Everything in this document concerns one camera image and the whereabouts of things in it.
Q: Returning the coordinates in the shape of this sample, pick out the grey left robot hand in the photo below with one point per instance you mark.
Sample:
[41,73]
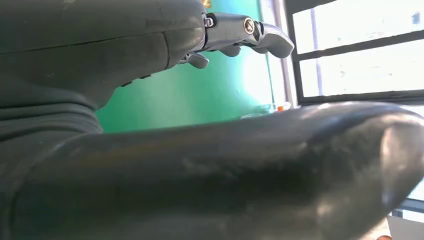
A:
[99,39]

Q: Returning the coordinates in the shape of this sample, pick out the orange bottle with clear cap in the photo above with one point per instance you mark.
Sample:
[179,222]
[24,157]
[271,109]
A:
[281,108]

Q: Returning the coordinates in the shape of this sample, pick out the person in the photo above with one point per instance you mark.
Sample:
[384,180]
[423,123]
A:
[385,238]

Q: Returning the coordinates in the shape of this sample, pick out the grey laptop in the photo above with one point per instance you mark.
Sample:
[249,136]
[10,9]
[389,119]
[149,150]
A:
[407,230]

